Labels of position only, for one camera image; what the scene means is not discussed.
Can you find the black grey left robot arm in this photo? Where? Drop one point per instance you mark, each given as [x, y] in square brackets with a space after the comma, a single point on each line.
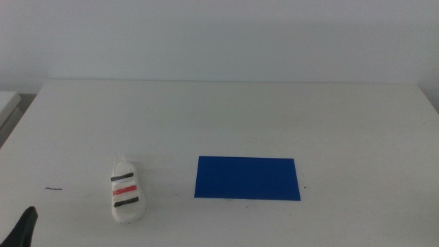
[21, 230]

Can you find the blue rectangular mat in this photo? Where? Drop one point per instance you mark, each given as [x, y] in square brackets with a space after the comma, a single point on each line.
[247, 178]

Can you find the thin dark thread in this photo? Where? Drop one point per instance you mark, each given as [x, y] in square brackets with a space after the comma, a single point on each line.
[53, 188]

